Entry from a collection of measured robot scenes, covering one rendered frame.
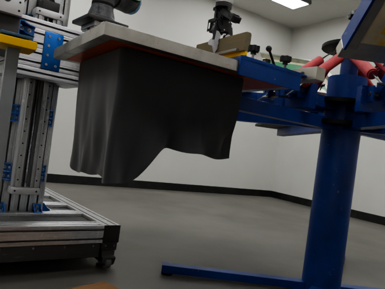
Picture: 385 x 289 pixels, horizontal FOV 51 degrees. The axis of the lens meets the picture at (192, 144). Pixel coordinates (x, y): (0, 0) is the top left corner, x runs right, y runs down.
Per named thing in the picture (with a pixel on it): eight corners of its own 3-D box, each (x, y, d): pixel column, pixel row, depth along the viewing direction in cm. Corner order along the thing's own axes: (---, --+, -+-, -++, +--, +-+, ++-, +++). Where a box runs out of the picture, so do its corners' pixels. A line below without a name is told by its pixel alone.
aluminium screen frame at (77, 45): (103, 34, 113) (105, 20, 113) (52, 58, 162) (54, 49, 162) (298, 88, 155) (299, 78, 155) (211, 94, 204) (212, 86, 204)
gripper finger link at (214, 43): (208, 54, 174) (214, 34, 174) (216, 53, 169) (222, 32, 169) (203, 51, 172) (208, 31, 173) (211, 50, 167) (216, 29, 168)
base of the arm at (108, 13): (81, 20, 214) (83, 2, 214) (107, 28, 223) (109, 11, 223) (92, 15, 202) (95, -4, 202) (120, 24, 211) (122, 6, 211)
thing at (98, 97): (103, 185, 123) (122, 46, 123) (64, 168, 161) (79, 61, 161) (113, 186, 124) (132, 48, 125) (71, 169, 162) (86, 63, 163)
